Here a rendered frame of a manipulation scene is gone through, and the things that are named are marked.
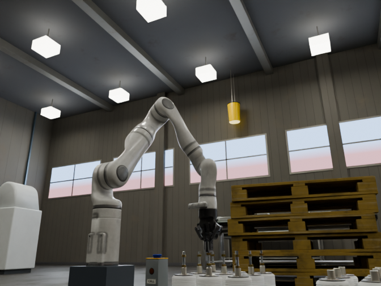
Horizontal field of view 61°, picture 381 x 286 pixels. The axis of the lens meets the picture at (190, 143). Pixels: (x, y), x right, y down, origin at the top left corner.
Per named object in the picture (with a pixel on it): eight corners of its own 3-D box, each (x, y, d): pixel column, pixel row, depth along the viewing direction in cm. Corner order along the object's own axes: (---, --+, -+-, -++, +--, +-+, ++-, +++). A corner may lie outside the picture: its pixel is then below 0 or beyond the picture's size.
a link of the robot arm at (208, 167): (219, 194, 127) (213, 198, 136) (217, 157, 132) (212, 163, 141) (202, 194, 126) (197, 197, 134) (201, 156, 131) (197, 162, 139)
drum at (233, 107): (242, 122, 914) (241, 105, 931) (238, 118, 883) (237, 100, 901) (230, 125, 928) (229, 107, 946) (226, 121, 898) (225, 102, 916)
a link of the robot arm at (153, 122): (151, 106, 147) (125, 138, 128) (162, 93, 141) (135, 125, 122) (167, 120, 148) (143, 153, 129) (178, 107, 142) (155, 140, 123)
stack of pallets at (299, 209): (377, 284, 343) (360, 192, 375) (399, 294, 259) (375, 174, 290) (246, 281, 386) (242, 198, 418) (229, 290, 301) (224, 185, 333)
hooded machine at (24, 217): (35, 272, 631) (47, 185, 685) (1, 274, 566) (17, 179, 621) (5, 272, 661) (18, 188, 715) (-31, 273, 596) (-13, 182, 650)
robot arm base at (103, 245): (105, 266, 95) (109, 207, 100) (81, 265, 99) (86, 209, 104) (124, 265, 103) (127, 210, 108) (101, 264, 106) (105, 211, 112)
